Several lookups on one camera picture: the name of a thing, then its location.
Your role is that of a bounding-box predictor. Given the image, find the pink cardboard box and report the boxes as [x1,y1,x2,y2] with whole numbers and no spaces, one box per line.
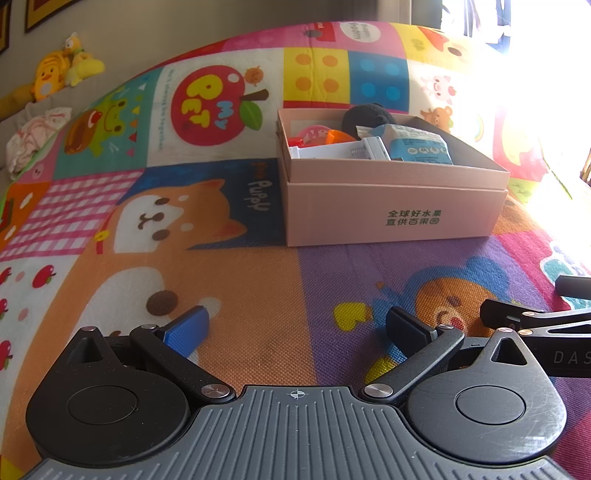
[276,107,511,247]

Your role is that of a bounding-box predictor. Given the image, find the blue white packet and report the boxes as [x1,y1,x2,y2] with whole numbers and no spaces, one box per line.
[369,124,455,164]

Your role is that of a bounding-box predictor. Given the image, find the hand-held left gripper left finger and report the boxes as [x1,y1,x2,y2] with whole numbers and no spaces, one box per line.
[76,305,236,403]

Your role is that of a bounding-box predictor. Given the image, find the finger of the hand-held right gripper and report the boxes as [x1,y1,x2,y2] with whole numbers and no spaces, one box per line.
[480,299,591,332]
[555,274,591,297]

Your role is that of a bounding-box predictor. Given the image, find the pink yellow toy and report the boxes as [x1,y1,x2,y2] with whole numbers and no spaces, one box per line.
[295,126,331,144]

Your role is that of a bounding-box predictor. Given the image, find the colourful cartoon play mat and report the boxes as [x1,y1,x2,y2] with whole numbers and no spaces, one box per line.
[0,21,591,480]

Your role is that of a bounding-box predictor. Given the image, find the white crumpled cloth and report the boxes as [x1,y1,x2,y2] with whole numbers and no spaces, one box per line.
[6,102,72,174]

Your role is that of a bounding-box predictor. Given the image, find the large framed wall picture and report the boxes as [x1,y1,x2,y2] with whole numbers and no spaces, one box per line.
[0,0,11,54]

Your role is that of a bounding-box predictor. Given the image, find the orange striped plush toy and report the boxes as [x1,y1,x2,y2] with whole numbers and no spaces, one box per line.
[0,52,71,116]

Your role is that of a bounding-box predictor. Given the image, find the black plush toy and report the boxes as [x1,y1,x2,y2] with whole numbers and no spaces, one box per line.
[342,102,398,139]

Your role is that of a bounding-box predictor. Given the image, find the white plastic device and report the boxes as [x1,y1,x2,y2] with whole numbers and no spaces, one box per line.
[288,137,391,161]

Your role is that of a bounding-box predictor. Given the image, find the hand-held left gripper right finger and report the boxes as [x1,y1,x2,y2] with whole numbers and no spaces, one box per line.
[362,306,528,408]

